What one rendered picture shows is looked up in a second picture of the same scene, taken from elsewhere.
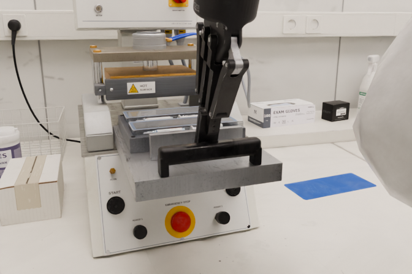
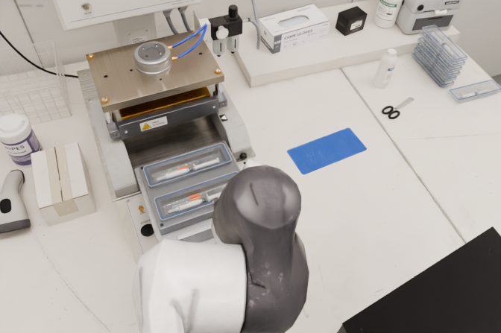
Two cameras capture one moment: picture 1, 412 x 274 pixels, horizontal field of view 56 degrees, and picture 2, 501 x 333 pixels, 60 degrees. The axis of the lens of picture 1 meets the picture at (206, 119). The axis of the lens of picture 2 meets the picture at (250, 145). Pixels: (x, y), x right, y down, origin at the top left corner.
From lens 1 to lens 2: 0.61 m
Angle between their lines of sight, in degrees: 37
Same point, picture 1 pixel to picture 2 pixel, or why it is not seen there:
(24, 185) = (61, 203)
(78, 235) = (118, 235)
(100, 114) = (121, 165)
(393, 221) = (368, 203)
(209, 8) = not seen: hidden behind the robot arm
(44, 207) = (81, 210)
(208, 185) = not seen: hidden behind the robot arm
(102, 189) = (134, 222)
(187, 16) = not seen: outside the picture
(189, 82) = (200, 108)
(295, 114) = (307, 35)
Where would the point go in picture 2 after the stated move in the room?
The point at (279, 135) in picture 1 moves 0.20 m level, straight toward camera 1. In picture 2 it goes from (288, 70) to (285, 112)
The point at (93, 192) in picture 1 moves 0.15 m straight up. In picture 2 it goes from (127, 224) to (115, 188)
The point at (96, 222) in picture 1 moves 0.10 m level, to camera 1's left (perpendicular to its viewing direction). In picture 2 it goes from (134, 243) to (91, 245)
